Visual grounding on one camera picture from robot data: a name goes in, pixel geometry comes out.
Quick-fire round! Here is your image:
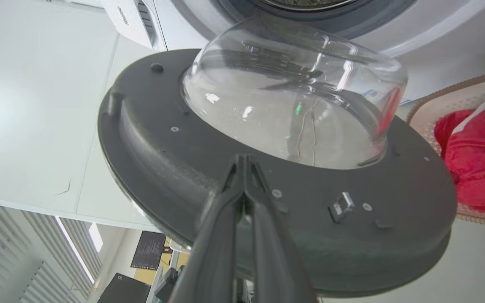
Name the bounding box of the grey washing machine door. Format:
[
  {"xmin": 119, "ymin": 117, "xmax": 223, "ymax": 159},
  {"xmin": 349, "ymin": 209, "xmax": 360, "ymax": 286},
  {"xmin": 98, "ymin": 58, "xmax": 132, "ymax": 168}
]
[{"xmin": 98, "ymin": 17, "xmax": 458, "ymax": 298}]

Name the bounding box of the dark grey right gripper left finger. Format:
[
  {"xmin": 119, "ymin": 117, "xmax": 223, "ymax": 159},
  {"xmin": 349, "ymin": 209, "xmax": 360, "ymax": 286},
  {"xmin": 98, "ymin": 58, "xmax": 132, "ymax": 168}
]
[{"xmin": 169, "ymin": 154, "xmax": 246, "ymax": 303}]

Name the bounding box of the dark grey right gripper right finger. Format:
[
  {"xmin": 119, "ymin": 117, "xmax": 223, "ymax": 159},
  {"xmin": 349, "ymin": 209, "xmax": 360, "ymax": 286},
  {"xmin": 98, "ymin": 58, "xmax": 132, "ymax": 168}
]
[{"xmin": 245, "ymin": 155, "xmax": 319, "ymax": 303}]

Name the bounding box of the beige woven laundry basket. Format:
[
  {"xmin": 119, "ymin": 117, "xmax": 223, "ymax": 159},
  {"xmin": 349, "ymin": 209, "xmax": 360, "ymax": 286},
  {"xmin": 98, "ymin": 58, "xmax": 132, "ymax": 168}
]
[{"xmin": 406, "ymin": 69, "xmax": 485, "ymax": 230}]

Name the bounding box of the red cloth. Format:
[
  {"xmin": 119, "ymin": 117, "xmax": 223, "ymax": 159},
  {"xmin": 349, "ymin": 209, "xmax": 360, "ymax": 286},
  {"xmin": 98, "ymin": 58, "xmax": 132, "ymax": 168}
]
[{"xmin": 433, "ymin": 99, "xmax": 485, "ymax": 217}]

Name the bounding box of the white washing machine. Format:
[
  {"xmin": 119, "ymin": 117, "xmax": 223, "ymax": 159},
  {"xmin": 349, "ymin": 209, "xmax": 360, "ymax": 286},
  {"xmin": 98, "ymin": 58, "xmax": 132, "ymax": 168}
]
[{"xmin": 99, "ymin": 0, "xmax": 485, "ymax": 106}]

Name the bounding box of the black box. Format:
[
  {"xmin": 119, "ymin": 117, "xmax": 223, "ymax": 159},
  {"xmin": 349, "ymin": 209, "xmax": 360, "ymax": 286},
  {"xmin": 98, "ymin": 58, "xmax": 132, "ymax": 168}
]
[{"xmin": 98, "ymin": 273, "xmax": 152, "ymax": 303}]

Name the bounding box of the black wall poster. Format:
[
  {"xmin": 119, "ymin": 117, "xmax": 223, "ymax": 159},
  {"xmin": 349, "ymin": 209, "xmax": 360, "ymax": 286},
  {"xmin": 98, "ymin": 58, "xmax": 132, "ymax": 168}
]
[{"xmin": 131, "ymin": 231, "xmax": 166, "ymax": 271}]

